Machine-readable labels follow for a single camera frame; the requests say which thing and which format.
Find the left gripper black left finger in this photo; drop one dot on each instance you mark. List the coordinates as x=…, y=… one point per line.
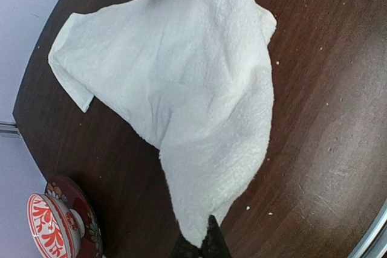
x=184, y=249

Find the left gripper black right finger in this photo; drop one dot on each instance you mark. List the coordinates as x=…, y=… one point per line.
x=214, y=245

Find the cream towel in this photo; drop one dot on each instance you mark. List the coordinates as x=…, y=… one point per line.
x=193, y=78

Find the red white patterned bowl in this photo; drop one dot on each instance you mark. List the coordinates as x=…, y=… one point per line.
x=56, y=229

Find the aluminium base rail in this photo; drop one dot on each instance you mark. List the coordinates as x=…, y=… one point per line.
x=373, y=242

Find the left aluminium frame post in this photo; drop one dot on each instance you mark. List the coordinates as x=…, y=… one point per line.
x=9, y=130

